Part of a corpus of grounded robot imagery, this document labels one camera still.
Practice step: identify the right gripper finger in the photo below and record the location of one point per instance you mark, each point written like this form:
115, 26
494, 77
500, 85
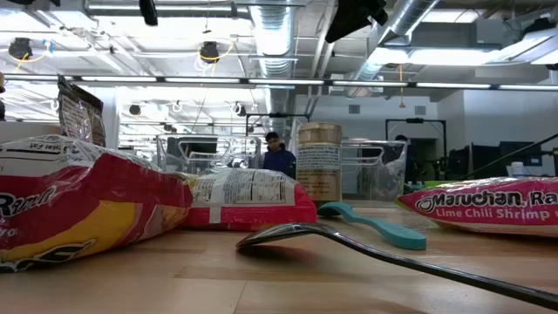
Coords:
357, 15

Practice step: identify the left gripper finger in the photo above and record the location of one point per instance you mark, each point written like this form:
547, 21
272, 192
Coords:
149, 12

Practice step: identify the brown snack pouch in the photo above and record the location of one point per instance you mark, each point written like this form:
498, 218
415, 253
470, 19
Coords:
83, 115

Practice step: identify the lime chili shrimp ramen packet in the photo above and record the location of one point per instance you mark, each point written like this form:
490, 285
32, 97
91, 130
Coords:
488, 209

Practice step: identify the long ceiling light bar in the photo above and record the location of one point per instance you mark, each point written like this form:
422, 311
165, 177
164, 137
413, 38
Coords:
279, 82

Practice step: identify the white building column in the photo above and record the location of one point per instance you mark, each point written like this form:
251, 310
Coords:
111, 118

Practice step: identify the person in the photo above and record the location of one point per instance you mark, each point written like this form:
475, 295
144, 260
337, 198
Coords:
279, 159
402, 138

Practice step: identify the clear plastic bin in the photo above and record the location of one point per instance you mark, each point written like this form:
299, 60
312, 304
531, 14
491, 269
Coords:
205, 152
375, 174

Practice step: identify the red ramen noodle packet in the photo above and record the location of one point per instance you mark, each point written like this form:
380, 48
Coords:
253, 205
87, 196

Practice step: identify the row of dark monitors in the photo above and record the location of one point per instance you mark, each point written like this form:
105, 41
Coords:
488, 159

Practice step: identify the thin black diagonal strut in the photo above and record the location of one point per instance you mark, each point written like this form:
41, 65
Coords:
514, 153

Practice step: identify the teal plastic spoon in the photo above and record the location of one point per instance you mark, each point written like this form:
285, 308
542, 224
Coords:
383, 231

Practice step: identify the small white bottle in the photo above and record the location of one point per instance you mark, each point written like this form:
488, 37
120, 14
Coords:
518, 170

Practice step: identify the black spoon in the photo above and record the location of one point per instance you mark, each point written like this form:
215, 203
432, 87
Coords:
283, 231

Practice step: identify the silver ventilation duct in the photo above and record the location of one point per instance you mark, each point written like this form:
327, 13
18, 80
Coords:
272, 35
405, 17

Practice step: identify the black gantry frame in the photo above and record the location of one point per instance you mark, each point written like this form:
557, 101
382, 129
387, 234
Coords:
416, 120

